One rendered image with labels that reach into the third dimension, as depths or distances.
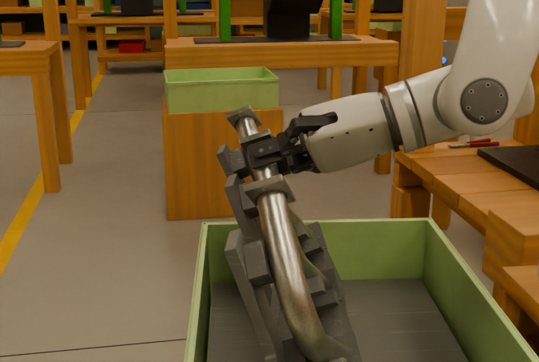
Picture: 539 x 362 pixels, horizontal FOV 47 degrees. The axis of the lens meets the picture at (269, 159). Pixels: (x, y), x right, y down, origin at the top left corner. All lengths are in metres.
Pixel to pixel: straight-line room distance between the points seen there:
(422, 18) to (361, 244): 0.79
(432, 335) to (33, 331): 1.97
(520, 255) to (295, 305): 0.80
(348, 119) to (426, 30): 1.06
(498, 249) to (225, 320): 0.62
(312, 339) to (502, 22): 0.36
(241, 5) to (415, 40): 6.71
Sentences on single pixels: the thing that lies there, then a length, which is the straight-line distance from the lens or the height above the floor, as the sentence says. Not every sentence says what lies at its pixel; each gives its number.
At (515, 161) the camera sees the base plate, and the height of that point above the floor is 0.90.
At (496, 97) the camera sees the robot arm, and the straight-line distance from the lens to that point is 0.67.
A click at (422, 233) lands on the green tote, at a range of 1.17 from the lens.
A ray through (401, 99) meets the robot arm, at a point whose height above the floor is 1.25.
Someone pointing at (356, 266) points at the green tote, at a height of 0.87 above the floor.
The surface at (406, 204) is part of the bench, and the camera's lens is 1.87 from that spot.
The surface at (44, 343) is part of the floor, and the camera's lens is 2.65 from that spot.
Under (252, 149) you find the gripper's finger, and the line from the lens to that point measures 0.77.
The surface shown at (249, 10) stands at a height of 0.79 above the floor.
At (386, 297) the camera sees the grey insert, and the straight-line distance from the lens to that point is 1.12.
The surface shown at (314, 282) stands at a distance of 0.80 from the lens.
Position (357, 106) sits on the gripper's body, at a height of 1.24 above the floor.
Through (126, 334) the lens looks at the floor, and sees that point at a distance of 2.62.
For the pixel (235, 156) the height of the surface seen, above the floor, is 1.13.
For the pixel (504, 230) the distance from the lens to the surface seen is 1.37.
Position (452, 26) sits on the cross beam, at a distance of 1.89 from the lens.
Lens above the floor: 1.40
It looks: 18 degrees down
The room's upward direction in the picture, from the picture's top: straight up
